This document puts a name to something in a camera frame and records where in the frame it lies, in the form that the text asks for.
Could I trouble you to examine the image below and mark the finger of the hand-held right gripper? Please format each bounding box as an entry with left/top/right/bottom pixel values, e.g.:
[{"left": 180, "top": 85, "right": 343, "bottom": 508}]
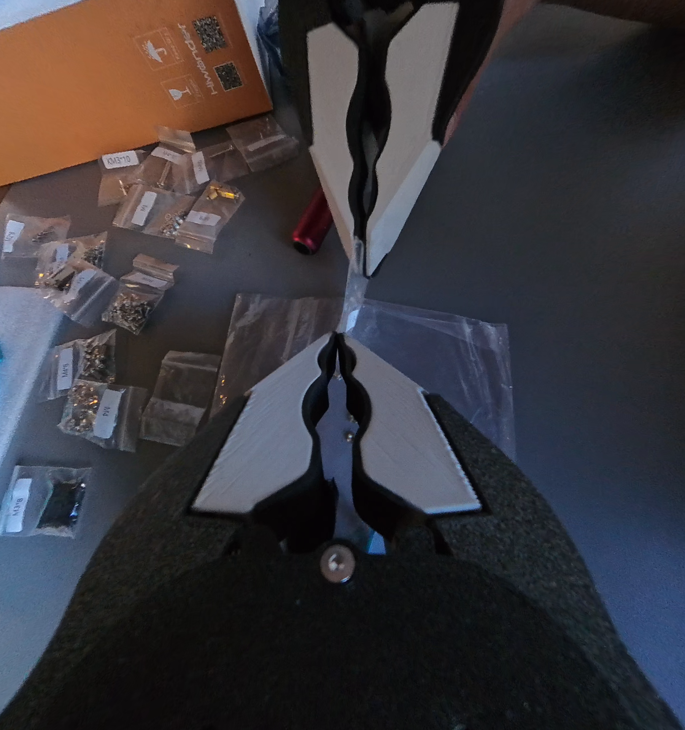
[
  {"left": 307, "top": 24, "right": 373, "bottom": 253},
  {"left": 364, "top": 5, "right": 459, "bottom": 278}
]

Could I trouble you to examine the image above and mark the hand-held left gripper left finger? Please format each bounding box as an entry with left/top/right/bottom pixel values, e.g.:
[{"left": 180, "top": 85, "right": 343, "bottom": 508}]
[{"left": 194, "top": 332, "right": 341, "bottom": 512}]

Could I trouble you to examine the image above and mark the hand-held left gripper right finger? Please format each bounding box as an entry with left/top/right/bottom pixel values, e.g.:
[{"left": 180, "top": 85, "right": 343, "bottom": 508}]
[{"left": 340, "top": 334, "right": 484, "bottom": 512}]

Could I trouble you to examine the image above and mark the small clear zip bag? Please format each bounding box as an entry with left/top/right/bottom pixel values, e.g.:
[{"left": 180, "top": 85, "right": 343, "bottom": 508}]
[{"left": 342, "top": 234, "right": 373, "bottom": 337}]

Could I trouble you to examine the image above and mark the grey desk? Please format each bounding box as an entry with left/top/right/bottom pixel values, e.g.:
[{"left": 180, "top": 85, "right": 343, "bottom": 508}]
[{"left": 0, "top": 0, "right": 685, "bottom": 730}]

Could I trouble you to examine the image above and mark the person's right hand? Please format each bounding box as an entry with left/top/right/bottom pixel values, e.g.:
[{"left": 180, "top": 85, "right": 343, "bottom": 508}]
[{"left": 453, "top": 0, "right": 548, "bottom": 133}]

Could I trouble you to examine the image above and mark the blue-tinted plastic wrap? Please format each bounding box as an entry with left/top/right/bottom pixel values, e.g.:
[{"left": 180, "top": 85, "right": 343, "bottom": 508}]
[{"left": 257, "top": 0, "right": 289, "bottom": 106}]

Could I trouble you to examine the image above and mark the pile of small hardware bags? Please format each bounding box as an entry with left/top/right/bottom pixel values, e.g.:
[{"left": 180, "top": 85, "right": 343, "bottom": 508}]
[{"left": 0, "top": 114, "right": 300, "bottom": 454}]

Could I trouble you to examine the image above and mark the orange and white cardboard box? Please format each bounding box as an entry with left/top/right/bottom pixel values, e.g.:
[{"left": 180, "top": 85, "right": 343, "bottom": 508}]
[{"left": 0, "top": 0, "right": 275, "bottom": 189}]

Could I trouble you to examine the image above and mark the small bag of black screws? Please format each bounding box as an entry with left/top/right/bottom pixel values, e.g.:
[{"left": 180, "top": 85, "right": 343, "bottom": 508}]
[{"left": 0, "top": 465, "right": 92, "bottom": 538}]

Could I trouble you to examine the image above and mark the white foam sheet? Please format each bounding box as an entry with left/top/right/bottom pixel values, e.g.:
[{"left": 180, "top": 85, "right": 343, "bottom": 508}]
[{"left": 0, "top": 285, "right": 64, "bottom": 522}]

